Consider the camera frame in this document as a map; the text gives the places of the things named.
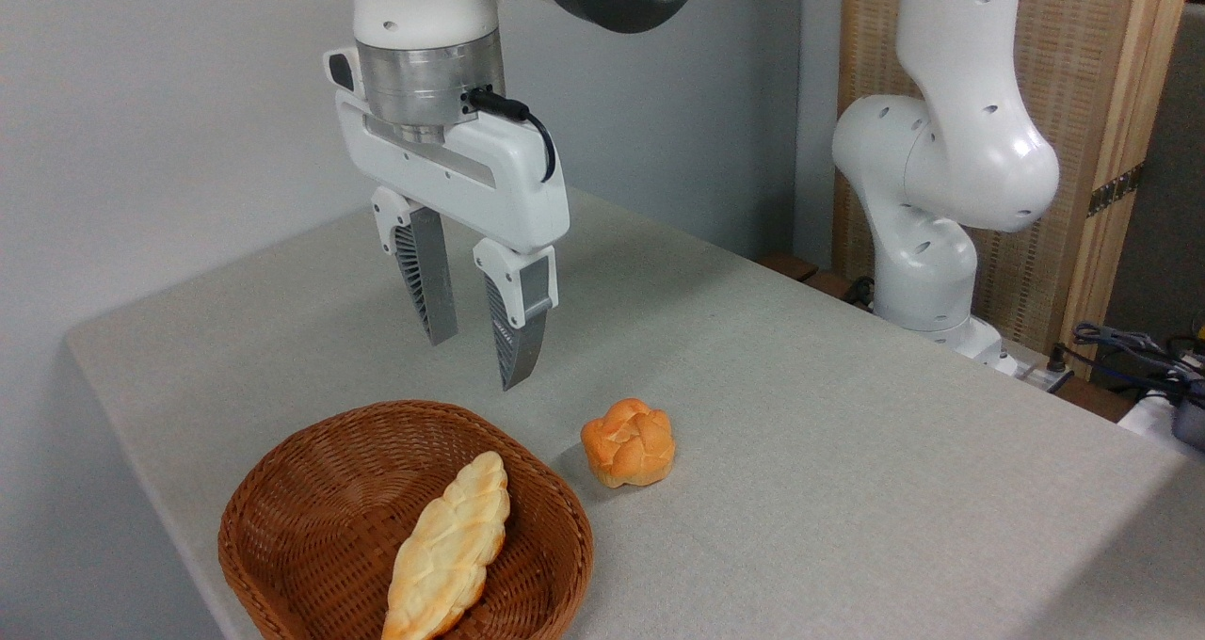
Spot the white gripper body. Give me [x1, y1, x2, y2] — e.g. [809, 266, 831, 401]
[334, 89, 571, 255]

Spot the long braided bread loaf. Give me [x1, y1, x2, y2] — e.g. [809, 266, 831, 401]
[380, 450, 512, 640]

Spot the metal screen hinge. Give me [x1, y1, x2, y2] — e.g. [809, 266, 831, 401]
[1086, 162, 1147, 218]

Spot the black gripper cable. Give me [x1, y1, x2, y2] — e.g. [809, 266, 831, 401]
[465, 86, 559, 185]

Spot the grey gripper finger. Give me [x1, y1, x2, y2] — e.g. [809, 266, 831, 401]
[472, 236, 560, 392]
[370, 185, 460, 347]

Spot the round orange bread bun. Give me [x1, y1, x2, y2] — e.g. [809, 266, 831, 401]
[580, 397, 678, 489]

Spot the wooden woven folding screen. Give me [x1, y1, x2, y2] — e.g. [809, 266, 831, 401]
[832, 0, 1196, 379]

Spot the brown wicker basket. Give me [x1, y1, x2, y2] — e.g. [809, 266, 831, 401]
[217, 399, 595, 640]

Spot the blue grey cable bundle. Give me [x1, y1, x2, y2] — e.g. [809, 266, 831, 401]
[1071, 321, 1205, 410]

